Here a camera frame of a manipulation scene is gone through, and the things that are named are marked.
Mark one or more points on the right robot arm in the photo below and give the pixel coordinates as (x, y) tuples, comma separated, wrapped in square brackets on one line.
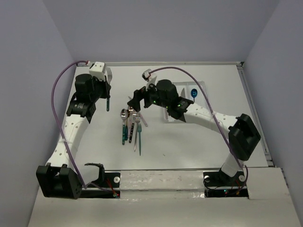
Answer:
[(240, 132)]

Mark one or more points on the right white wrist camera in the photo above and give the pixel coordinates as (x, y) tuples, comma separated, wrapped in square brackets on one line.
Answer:
[(149, 77)]

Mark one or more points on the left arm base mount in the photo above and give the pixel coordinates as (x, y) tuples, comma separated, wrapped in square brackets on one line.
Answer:
[(108, 188)]

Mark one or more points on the white compartment tray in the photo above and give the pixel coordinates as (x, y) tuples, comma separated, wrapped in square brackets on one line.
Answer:
[(188, 90)]

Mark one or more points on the teal handled spoon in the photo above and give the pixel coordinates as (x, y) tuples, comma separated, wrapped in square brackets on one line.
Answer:
[(124, 116)]

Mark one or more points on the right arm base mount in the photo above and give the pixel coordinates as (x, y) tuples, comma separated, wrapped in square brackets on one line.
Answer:
[(217, 187)]

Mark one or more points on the all silver fork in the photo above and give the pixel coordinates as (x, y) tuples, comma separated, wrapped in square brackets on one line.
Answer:
[(137, 121)]

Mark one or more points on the blue metallic spoon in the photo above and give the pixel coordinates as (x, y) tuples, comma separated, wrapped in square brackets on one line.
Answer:
[(194, 93)]

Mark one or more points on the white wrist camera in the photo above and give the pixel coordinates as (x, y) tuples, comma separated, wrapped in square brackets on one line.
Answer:
[(149, 77), (98, 70)]

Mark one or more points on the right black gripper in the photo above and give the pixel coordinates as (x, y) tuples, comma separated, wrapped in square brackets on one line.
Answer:
[(135, 101)]

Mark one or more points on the pink handled spoon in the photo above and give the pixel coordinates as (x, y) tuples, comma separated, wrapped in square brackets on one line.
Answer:
[(128, 124)]

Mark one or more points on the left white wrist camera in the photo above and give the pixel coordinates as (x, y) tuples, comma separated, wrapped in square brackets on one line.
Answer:
[(98, 70)]

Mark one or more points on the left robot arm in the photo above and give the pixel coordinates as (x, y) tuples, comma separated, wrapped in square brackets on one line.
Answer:
[(60, 177)]

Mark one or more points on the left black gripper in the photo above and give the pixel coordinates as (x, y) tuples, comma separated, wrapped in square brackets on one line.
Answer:
[(105, 85)]

